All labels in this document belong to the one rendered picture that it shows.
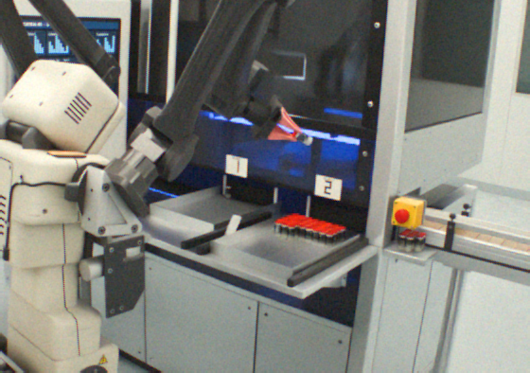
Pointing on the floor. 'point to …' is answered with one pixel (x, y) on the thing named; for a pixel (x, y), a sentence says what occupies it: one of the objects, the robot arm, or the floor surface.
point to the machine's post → (385, 167)
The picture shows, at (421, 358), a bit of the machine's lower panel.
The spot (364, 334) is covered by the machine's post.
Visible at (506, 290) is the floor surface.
